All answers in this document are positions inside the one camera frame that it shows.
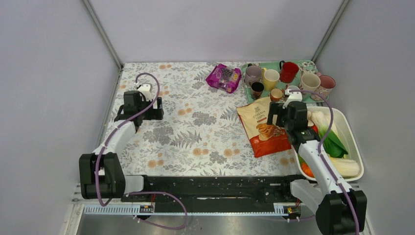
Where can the toy bok choy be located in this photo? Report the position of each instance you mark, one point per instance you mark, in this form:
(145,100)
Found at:
(332,144)

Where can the red mug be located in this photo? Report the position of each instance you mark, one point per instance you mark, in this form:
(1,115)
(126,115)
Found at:
(288,71)

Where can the cassava chips bag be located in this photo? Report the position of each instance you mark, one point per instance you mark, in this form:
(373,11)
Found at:
(264,138)

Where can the pink floral mug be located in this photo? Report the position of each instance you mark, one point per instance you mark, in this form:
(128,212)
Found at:
(327,84)

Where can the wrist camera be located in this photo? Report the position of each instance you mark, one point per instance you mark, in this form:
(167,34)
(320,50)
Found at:
(292,95)
(146,89)

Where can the small orange mug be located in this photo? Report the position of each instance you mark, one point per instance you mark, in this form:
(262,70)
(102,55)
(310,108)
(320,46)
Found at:
(276,95)

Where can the floral tablecloth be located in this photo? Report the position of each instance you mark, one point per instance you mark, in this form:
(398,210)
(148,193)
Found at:
(200,133)

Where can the small white-lined floral cup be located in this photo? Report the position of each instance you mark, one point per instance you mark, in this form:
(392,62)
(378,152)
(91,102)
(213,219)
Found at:
(289,88)

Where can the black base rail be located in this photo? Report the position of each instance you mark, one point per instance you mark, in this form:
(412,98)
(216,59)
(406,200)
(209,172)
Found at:
(202,194)

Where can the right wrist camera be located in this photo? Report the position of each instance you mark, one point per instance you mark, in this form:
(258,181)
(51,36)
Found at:
(292,95)

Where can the toy mushroom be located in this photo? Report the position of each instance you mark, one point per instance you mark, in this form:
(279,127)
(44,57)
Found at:
(310,123)

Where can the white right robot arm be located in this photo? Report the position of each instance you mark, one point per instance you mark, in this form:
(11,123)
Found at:
(338,208)

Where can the yellow mug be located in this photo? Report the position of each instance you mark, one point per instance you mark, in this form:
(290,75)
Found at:
(270,78)

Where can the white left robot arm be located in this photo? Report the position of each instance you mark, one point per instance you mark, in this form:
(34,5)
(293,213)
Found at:
(101,169)

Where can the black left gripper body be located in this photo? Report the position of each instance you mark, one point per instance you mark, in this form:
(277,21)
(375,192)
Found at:
(151,113)

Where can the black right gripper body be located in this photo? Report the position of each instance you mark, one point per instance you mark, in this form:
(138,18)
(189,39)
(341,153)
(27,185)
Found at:
(276,108)

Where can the pale pink cup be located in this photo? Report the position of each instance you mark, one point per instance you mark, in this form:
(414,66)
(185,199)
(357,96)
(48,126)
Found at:
(253,74)

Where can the toy napa cabbage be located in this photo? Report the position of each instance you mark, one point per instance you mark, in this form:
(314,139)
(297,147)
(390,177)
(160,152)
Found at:
(346,167)

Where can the green bird-patterned tray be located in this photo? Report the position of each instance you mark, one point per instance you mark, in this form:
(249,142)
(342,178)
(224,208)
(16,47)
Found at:
(304,66)

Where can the brown butterfly mug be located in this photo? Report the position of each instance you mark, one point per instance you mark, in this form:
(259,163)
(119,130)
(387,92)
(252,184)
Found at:
(257,89)

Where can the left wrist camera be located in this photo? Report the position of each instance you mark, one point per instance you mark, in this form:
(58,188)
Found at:
(146,89)

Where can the purple snack bag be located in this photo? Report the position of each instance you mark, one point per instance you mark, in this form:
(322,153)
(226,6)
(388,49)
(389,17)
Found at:
(225,78)

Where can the white plastic bin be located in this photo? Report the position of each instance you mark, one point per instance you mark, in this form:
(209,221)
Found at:
(345,135)

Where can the teal and cream mug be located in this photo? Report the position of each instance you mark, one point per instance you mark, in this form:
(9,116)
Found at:
(309,81)

